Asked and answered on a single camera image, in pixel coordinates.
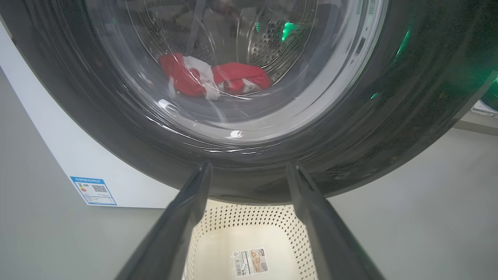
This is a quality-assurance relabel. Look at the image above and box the dark grey glass washer door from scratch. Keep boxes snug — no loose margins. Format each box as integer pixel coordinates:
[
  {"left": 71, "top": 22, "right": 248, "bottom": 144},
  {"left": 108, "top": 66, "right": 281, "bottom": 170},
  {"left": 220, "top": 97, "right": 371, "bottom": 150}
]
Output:
[{"left": 0, "top": 0, "right": 498, "bottom": 205}]

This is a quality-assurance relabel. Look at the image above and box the blue energy label sticker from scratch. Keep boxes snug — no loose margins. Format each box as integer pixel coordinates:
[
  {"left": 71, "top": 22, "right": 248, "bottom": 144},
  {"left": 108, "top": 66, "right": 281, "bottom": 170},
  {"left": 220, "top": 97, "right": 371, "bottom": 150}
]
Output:
[{"left": 70, "top": 176, "right": 117, "bottom": 206}]

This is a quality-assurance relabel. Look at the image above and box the white washing machine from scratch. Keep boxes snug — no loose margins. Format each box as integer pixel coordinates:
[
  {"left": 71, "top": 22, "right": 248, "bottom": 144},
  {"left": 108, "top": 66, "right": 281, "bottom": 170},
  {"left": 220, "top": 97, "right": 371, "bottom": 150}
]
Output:
[{"left": 0, "top": 21, "right": 180, "bottom": 209}]

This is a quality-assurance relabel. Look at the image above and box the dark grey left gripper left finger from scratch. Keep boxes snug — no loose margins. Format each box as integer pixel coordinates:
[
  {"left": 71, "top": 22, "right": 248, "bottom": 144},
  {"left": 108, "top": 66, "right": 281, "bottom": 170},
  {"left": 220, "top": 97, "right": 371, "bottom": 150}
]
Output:
[{"left": 115, "top": 162, "right": 213, "bottom": 280}]

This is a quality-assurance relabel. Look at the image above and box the paper label in basket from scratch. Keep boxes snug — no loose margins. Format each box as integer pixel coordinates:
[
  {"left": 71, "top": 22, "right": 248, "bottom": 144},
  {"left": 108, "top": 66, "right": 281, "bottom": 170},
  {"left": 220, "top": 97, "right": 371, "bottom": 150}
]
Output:
[{"left": 232, "top": 248, "right": 269, "bottom": 278}]

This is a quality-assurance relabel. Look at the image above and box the cream perforated laundry basket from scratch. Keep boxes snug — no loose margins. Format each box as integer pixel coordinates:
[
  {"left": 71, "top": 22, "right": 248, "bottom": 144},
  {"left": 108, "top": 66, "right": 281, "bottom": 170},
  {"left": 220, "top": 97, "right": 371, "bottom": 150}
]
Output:
[{"left": 182, "top": 200, "right": 319, "bottom": 280}]

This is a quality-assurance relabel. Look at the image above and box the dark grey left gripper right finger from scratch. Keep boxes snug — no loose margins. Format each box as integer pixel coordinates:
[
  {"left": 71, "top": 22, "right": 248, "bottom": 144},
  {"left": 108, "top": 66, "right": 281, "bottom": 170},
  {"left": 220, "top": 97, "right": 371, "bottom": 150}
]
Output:
[{"left": 287, "top": 162, "right": 386, "bottom": 280}]

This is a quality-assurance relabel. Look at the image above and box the stainless steel washer drum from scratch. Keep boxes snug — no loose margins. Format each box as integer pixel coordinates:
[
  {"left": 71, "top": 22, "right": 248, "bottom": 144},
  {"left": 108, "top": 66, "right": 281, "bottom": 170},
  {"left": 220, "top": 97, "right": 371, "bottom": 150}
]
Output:
[{"left": 128, "top": 0, "right": 321, "bottom": 86}]

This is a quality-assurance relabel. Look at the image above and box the red and white garment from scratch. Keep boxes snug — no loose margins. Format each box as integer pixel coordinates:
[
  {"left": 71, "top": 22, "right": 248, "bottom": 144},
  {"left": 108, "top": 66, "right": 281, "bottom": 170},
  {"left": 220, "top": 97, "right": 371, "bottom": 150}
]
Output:
[{"left": 159, "top": 53, "right": 271, "bottom": 101}]

